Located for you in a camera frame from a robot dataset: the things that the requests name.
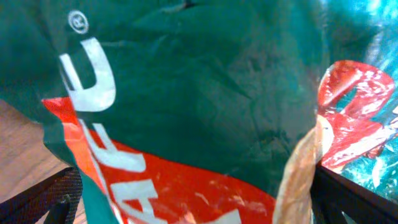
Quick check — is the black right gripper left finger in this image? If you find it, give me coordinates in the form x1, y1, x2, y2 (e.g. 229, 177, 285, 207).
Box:
1, 167, 83, 224

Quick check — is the green Nescafe coffee bag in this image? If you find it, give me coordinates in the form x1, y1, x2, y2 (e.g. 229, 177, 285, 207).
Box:
0, 0, 398, 224

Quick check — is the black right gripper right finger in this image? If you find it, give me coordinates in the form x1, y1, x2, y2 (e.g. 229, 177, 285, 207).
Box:
310, 166, 397, 224

